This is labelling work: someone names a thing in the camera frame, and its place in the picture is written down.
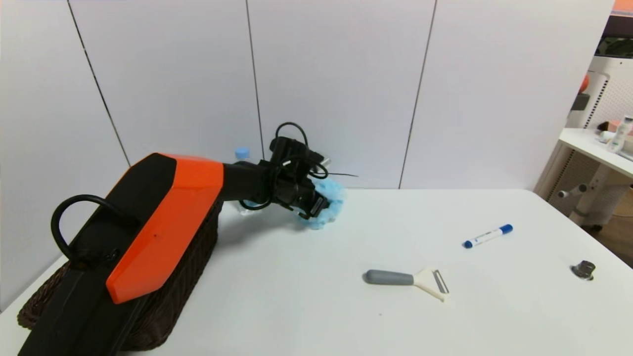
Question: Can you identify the light blue mesh bath loofah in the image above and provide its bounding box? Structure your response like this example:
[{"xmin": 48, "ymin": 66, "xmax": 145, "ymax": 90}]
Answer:
[{"xmin": 296, "ymin": 178, "xmax": 347, "ymax": 230}]

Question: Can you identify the grey handled cream peeler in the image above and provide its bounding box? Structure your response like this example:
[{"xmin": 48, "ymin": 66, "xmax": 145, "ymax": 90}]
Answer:
[{"xmin": 364, "ymin": 268, "xmax": 450, "ymax": 302}]

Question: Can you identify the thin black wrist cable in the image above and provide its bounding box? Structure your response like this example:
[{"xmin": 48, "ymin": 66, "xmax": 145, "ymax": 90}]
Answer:
[{"xmin": 239, "ymin": 122, "xmax": 329, "ymax": 211}]

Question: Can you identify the white side table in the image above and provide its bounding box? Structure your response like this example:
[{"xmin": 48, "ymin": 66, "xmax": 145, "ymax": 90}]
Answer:
[{"xmin": 533, "ymin": 128, "xmax": 633, "ymax": 233}]

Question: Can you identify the clear water bottle blue cap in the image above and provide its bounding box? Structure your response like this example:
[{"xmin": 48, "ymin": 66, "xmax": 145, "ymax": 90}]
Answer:
[{"xmin": 234, "ymin": 147, "xmax": 251, "ymax": 216}]

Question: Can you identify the white pegboard panel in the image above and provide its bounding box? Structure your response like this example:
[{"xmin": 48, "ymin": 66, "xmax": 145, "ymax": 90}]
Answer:
[{"xmin": 566, "ymin": 55, "xmax": 633, "ymax": 130}]

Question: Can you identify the thick black arm cable loop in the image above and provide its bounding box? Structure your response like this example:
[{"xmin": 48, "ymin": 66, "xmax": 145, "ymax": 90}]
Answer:
[{"xmin": 51, "ymin": 194, "xmax": 130, "ymax": 264}]

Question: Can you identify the white marker blue cap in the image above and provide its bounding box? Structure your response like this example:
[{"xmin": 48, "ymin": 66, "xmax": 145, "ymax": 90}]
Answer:
[{"xmin": 463, "ymin": 224, "xmax": 514, "ymax": 249}]

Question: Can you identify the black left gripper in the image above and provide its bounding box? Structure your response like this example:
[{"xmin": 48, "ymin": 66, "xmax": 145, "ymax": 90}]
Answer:
[{"xmin": 294, "ymin": 179, "xmax": 330, "ymax": 220}]

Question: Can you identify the small white bottle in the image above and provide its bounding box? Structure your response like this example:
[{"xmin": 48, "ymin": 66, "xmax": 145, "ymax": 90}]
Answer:
[{"xmin": 607, "ymin": 115, "xmax": 633, "ymax": 153}]

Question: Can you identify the small dark metal knob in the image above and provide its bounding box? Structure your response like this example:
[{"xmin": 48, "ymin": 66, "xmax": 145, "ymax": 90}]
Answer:
[{"xmin": 571, "ymin": 260, "xmax": 596, "ymax": 281}]

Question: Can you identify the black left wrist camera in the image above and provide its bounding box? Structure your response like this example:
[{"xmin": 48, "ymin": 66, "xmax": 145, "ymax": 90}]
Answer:
[{"xmin": 270, "ymin": 137, "xmax": 325, "ymax": 171}]

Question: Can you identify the brown woven wicker basket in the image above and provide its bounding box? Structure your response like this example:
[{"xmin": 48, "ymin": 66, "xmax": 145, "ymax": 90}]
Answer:
[{"xmin": 17, "ymin": 198, "xmax": 223, "ymax": 352}]

